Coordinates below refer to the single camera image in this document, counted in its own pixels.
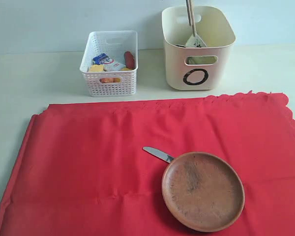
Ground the white perforated plastic basket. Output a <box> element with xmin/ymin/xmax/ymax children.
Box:
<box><xmin>80</xmin><ymin>30</ymin><xmax>138</xmax><ymax>97</ymax></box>

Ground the red sausage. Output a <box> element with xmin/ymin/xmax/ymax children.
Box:
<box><xmin>124</xmin><ymin>51</ymin><xmax>135</xmax><ymax>69</ymax></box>

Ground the brown clay plate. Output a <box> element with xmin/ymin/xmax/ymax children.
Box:
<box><xmin>162</xmin><ymin>152</ymin><xmax>245</xmax><ymax>232</ymax></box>

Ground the wooden chopstick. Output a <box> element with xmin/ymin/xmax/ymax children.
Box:
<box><xmin>189</xmin><ymin>0</ymin><xmax>197</xmax><ymax>37</ymax></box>
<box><xmin>185</xmin><ymin>0</ymin><xmax>192</xmax><ymax>26</ymax></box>

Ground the silver table knife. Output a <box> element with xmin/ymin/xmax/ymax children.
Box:
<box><xmin>143</xmin><ymin>147</ymin><xmax>174</xmax><ymax>163</ymax></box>

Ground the yellow cheese wedge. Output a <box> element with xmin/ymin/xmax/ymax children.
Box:
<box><xmin>88</xmin><ymin>64</ymin><xmax>105</xmax><ymax>72</ymax></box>

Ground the cream plastic bin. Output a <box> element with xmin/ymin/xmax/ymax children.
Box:
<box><xmin>162</xmin><ymin>6</ymin><xmax>236</xmax><ymax>90</ymax></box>

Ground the blue white milk carton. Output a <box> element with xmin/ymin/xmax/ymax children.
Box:
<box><xmin>92</xmin><ymin>53</ymin><xmax>126</xmax><ymax>71</ymax></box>

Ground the white floral ceramic bowl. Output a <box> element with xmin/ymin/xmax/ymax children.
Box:
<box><xmin>185</xmin><ymin>33</ymin><xmax>217</xmax><ymax>65</ymax></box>

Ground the yellow lemon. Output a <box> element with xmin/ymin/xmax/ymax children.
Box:
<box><xmin>120</xmin><ymin>67</ymin><xmax>133</xmax><ymax>71</ymax></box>

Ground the red table cloth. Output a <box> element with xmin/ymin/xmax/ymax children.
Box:
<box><xmin>0</xmin><ymin>92</ymin><xmax>295</xmax><ymax>236</ymax></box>

